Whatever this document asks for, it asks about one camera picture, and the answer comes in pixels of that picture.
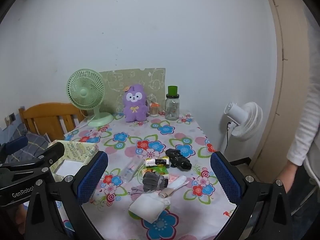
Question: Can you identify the beige door frame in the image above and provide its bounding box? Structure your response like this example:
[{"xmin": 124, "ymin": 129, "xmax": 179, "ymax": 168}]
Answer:
[{"xmin": 250, "ymin": 0, "xmax": 310, "ymax": 180}]

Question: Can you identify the blue plaid bedding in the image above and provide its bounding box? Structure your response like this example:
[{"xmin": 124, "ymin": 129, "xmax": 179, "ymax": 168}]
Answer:
[{"xmin": 0, "ymin": 124, "xmax": 53, "ymax": 167}]

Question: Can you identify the cotton swab jar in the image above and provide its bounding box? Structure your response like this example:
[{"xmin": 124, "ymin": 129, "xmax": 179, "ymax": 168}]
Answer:
[{"xmin": 149, "ymin": 101, "xmax": 160, "ymax": 117}]

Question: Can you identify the purple plush toy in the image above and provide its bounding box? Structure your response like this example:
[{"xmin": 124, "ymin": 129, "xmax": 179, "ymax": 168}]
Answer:
[{"xmin": 122, "ymin": 84, "xmax": 150, "ymax": 123}]

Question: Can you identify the floral tablecloth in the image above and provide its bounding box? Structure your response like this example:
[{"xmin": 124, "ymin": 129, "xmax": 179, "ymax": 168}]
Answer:
[{"xmin": 51, "ymin": 110, "xmax": 238, "ymax": 240}]

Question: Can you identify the white towel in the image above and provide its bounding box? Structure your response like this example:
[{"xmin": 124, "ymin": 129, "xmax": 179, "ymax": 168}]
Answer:
[{"xmin": 129, "ymin": 194, "xmax": 171, "ymax": 223}]

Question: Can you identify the wooden headboard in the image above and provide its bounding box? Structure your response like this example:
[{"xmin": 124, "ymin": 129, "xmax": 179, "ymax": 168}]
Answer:
[{"xmin": 19, "ymin": 102, "xmax": 87, "ymax": 142}]

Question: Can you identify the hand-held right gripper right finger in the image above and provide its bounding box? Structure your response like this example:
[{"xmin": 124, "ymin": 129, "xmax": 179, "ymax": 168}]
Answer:
[{"xmin": 210, "ymin": 151, "xmax": 293, "ymax": 240}]

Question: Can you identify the black umbrella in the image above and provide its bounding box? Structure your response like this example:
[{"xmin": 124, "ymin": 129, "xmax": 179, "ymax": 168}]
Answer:
[{"xmin": 165, "ymin": 148, "xmax": 192, "ymax": 170}]

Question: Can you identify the cream patterned storage box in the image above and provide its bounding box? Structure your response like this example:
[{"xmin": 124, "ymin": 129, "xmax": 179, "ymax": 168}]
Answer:
[{"xmin": 47, "ymin": 140, "xmax": 99, "ymax": 183}]

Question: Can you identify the another person's forearm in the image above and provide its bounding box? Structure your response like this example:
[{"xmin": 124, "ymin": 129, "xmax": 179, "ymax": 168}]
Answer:
[{"xmin": 287, "ymin": 12, "xmax": 320, "ymax": 167}]

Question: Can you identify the green patterned board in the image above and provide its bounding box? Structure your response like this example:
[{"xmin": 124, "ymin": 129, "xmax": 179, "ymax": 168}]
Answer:
[{"xmin": 99, "ymin": 67, "xmax": 166, "ymax": 114}]

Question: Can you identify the clear plastic bag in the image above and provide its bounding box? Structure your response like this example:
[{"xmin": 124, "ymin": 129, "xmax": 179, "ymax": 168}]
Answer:
[{"xmin": 120, "ymin": 155, "xmax": 145, "ymax": 183}]

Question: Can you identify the glass jar with green lid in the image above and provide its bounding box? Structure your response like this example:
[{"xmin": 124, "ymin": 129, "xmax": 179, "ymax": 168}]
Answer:
[{"xmin": 164, "ymin": 85, "xmax": 181, "ymax": 121}]

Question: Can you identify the white floor fan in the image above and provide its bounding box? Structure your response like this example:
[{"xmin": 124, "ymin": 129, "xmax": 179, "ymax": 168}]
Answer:
[{"xmin": 220, "ymin": 102, "xmax": 263, "ymax": 155}]

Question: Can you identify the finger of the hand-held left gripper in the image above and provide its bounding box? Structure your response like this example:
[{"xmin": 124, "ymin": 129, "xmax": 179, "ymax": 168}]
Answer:
[
  {"xmin": 0, "ymin": 134, "xmax": 28, "ymax": 160},
  {"xmin": 0, "ymin": 142, "xmax": 66, "ymax": 187}
]

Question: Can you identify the black fan cable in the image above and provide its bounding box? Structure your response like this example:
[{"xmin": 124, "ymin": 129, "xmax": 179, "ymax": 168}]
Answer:
[{"xmin": 222, "ymin": 121, "xmax": 232, "ymax": 153}]

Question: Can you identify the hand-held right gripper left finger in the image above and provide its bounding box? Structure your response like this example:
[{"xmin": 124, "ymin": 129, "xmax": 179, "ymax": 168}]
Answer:
[{"xmin": 24, "ymin": 151, "xmax": 109, "ymax": 240}]

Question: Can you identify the grey knit glove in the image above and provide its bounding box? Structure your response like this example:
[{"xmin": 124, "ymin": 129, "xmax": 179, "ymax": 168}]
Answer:
[{"xmin": 142, "ymin": 171, "xmax": 168, "ymax": 193}]

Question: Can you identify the yellow cartoon tissue packet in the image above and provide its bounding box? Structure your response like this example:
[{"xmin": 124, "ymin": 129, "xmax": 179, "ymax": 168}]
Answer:
[{"xmin": 144, "ymin": 156, "xmax": 171, "ymax": 168}]

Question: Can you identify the green desk fan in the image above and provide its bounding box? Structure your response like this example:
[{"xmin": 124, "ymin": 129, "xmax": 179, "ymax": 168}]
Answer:
[{"xmin": 66, "ymin": 69, "xmax": 114, "ymax": 128}]

